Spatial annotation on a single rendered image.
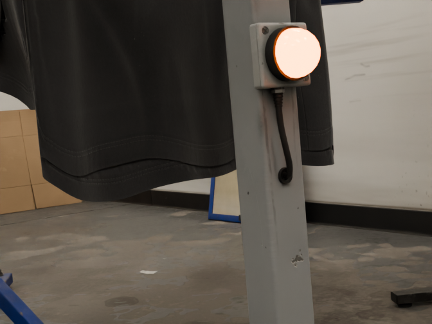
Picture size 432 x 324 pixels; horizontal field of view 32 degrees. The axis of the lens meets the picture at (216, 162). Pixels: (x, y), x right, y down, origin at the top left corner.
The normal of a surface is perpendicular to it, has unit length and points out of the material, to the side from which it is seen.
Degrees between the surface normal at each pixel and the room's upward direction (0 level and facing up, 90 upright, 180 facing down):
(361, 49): 90
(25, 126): 83
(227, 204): 78
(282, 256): 90
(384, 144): 90
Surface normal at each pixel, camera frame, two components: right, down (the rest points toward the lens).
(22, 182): 0.55, -0.20
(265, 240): -0.81, 0.11
